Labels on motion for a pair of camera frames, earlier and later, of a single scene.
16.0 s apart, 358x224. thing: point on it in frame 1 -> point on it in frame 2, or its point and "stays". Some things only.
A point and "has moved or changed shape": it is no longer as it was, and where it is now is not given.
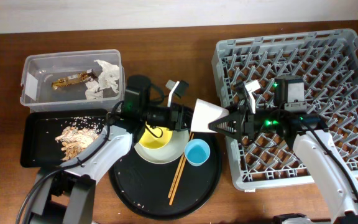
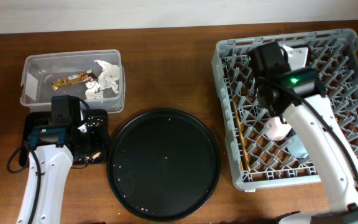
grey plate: [171, 152] -> [297, 56]
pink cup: [205, 113] has moved or changed shape
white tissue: [108, 79] stays
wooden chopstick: [183, 157] -> [242, 135]
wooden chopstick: [179, 175] -> [242, 137]
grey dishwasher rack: [339, 91] stays
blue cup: [196, 151] -> [297, 148]
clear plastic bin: [73, 79] stays
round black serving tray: [143, 186] stays
